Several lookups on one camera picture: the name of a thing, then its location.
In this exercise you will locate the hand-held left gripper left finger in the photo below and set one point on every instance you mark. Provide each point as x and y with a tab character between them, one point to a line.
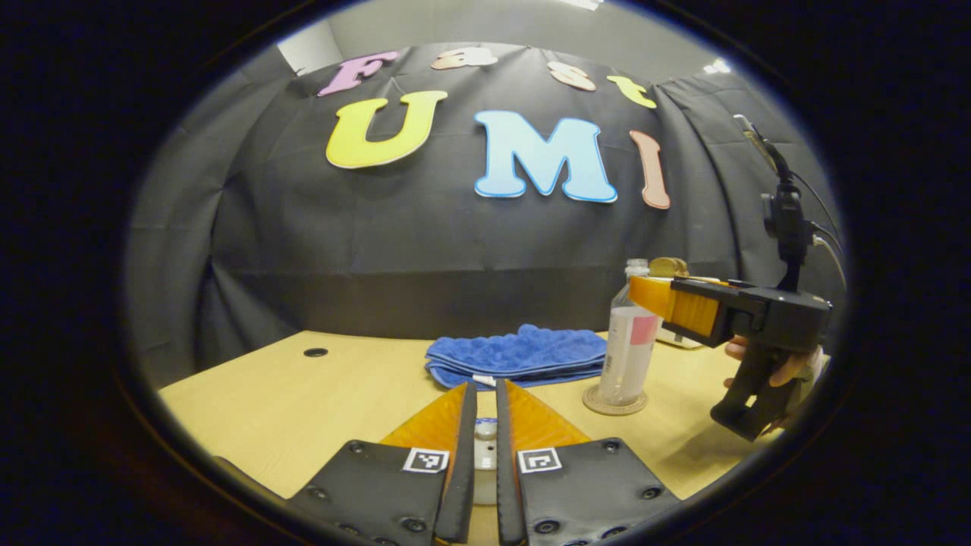
459	493

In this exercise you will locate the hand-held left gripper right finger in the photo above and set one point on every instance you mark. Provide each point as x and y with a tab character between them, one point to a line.
507	493

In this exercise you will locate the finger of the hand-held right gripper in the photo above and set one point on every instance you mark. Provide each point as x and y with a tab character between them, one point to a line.
721	303

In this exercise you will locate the clear water bottle pink label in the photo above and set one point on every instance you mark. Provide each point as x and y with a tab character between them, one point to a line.
626	356

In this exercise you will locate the round brown coaster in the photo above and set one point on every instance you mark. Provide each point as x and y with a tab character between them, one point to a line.
592	402

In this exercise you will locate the brown bread slice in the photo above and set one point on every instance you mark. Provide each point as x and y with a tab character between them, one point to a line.
667	267

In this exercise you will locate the folded blue towel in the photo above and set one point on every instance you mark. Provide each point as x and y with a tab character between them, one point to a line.
516	353

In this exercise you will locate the black backdrop cloth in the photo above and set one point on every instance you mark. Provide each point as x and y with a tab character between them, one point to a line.
303	250

